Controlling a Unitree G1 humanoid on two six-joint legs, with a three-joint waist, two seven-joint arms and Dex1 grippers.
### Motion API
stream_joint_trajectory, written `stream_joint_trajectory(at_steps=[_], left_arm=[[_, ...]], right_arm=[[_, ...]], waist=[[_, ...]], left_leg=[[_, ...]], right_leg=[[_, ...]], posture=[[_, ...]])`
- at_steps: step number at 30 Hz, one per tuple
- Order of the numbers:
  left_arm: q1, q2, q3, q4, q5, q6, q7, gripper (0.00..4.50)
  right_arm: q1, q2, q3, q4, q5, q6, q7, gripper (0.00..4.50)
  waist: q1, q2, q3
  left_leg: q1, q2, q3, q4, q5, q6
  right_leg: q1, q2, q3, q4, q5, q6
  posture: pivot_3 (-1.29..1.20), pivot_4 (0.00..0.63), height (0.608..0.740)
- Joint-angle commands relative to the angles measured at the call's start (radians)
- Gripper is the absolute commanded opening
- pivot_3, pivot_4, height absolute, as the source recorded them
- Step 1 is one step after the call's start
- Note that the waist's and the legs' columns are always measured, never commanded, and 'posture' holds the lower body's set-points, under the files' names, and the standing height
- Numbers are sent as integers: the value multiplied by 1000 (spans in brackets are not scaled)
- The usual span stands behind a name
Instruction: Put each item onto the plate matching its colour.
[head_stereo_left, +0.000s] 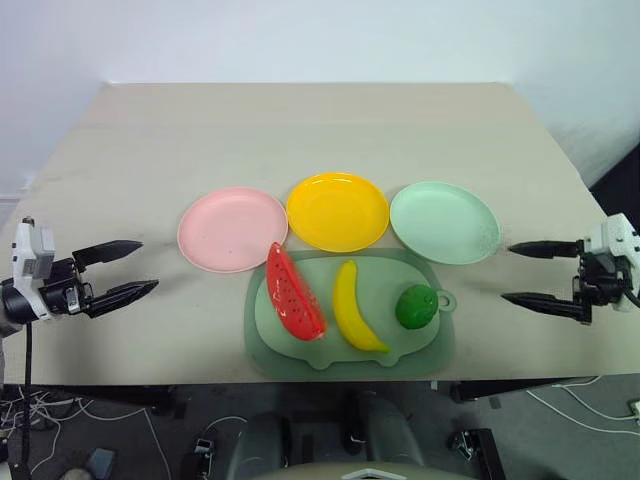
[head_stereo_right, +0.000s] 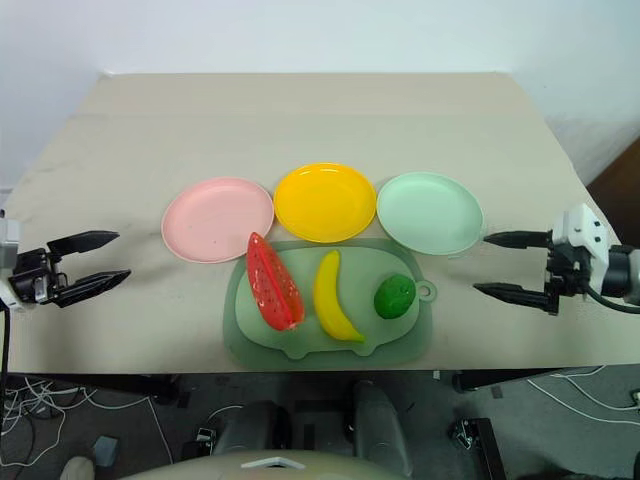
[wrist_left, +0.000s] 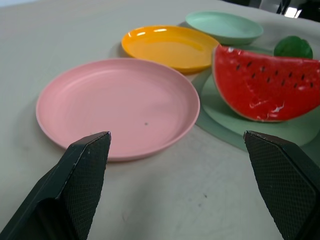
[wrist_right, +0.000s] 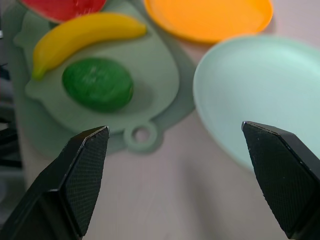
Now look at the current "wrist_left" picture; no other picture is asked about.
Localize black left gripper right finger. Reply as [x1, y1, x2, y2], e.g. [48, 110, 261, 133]
[243, 130, 320, 240]

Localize orange plastic plate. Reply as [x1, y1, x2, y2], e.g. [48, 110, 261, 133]
[121, 24, 221, 75]

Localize small mint green plate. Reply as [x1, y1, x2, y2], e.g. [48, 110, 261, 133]
[185, 10, 264, 46]

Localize red watermelon slice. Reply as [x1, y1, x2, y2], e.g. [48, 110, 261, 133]
[212, 44, 320, 123]

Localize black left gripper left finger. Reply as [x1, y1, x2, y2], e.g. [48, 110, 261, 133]
[0, 131, 112, 240]

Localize green toy vegetable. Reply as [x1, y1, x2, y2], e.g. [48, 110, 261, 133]
[273, 35, 314, 60]

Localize large green plate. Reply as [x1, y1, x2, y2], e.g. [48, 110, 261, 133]
[201, 72, 320, 148]

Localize pink plastic plate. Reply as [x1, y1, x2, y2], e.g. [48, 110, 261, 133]
[35, 58, 201, 162]

